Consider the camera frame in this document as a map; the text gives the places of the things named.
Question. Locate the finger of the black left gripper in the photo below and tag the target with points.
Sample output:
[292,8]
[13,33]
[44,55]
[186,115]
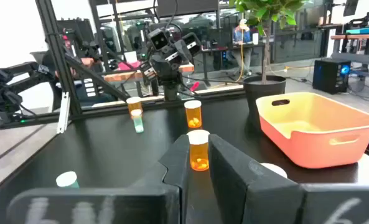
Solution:
[191,44]
[158,40]

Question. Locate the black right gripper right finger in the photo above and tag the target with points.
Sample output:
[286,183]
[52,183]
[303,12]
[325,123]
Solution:
[259,199]

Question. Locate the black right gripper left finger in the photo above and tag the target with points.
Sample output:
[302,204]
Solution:
[115,205]

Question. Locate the orange pill bottle white cap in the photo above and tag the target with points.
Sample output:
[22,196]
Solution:
[275,169]
[193,115]
[198,152]
[133,103]

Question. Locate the large teal pill bottle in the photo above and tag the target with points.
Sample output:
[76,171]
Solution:
[66,179]

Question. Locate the small teal pill bottle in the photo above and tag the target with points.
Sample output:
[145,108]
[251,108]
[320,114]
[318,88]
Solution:
[137,123]

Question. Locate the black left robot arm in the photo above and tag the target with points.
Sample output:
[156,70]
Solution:
[171,90]

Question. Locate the orange plastic bin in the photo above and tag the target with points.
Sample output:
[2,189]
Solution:
[315,140]

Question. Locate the black office desk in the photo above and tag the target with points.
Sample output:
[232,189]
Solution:
[221,46]

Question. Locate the black hanging monitor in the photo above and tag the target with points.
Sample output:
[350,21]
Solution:
[187,7]

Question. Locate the pink object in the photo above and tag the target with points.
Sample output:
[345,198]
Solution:
[129,66]

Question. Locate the wooden workbench top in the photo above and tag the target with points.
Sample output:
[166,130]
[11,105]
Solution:
[125,75]

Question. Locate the person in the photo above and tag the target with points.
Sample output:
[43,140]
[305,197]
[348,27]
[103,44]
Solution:
[86,61]
[241,34]

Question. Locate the green potted tree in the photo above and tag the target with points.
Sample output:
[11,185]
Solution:
[266,12]

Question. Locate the black plant pot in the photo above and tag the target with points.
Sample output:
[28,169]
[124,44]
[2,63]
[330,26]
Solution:
[263,90]

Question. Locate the black computer tower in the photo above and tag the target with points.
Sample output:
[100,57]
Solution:
[328,76]

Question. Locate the grey metal workbench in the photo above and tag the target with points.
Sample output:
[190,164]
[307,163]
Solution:
[358,37]

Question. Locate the black diagonal frame brace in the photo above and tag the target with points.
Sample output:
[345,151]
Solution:
[100,81]

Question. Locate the black table frame rail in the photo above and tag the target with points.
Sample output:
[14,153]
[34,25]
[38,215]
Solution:
[103,109]

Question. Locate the black frame post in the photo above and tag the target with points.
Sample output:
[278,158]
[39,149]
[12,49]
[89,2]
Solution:
[58,59]

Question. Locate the silver metal bracket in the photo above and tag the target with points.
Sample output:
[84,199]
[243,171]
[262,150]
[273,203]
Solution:
[63,112]

